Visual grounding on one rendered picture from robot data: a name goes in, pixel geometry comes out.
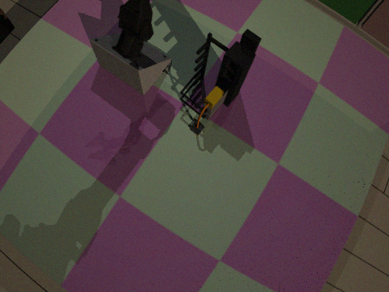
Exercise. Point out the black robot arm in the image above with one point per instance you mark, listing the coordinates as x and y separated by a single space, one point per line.
135 18

